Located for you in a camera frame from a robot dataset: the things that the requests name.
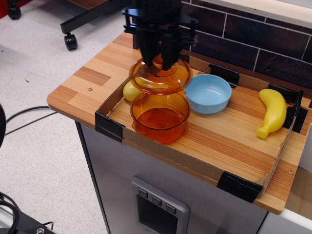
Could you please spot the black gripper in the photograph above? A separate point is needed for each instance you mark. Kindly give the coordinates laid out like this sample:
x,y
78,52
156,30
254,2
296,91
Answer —
x,y
152,21

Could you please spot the orange transparent pot lid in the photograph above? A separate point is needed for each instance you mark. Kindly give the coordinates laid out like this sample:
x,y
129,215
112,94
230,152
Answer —
x,y
156,81

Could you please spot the orange transparent plastic pot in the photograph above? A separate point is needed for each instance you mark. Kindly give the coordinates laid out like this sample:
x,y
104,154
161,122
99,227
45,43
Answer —
x,y
160,118

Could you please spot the yellow toy potato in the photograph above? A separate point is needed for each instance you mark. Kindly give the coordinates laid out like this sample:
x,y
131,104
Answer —
x,y
130,92

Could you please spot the light blue plastic bowl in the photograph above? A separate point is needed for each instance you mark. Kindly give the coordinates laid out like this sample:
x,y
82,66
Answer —
x,y
208,94

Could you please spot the dark brick backsplash panel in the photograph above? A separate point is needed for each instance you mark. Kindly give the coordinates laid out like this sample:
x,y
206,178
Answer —
x,y
268,46

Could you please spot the yellow toy banana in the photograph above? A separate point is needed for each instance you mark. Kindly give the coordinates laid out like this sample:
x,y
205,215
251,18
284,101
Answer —
x,y
275,114

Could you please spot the grey toy dishwasher cabinet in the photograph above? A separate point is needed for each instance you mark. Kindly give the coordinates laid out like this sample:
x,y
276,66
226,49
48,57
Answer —
x,y
141,194

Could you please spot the cardboard fence with black tape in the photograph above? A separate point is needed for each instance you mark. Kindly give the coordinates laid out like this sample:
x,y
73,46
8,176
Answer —
x,y
222,149

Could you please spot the black wheeled cart frame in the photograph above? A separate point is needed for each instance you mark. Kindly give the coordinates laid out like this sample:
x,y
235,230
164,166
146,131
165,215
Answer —
x,y
81,12

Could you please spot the black equipment with cables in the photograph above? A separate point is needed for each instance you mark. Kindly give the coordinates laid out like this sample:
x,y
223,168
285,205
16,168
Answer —
x,y
14,221

